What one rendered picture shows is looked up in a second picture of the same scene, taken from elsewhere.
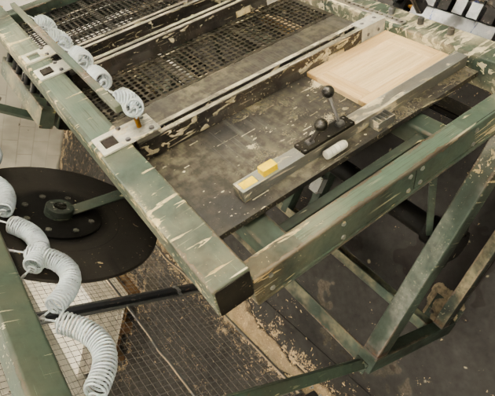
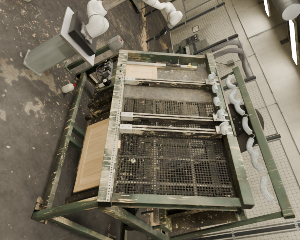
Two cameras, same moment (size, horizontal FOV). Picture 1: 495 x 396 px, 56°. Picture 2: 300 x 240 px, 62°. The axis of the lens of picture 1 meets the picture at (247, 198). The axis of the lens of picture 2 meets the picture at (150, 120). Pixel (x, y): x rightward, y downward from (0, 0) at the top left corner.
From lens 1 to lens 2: 3.94 m
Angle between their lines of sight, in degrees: 84
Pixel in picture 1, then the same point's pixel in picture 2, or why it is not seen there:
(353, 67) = (146, 76)
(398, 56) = (135, 72)
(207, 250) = (210, 56)
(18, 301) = (242, 89)
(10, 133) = not seen: outside the picture
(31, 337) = (240, 82)
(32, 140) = not seen: outside the picture
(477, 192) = not seen: hidden behind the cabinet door
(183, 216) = (210, 62)
